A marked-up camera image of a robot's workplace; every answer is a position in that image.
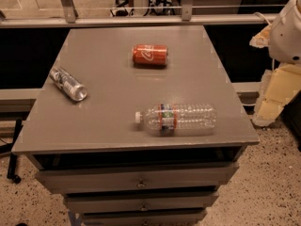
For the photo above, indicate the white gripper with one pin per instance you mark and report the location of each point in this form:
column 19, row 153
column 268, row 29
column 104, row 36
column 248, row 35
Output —
column 286, row 37

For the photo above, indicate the clear plastic water bottle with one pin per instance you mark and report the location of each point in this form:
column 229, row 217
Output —
column 171, row 117

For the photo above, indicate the orange soda can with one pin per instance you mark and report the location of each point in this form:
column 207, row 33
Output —
column 149, row 54

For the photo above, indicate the grey drawer cabinet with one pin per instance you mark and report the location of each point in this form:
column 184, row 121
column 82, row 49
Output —
column 115, row 172

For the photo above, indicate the silver aluminium can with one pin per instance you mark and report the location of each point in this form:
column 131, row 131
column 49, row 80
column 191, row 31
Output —
column 68, row 84

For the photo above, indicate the grey metal railing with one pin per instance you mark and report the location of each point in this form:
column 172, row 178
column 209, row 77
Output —
column 105, row 13

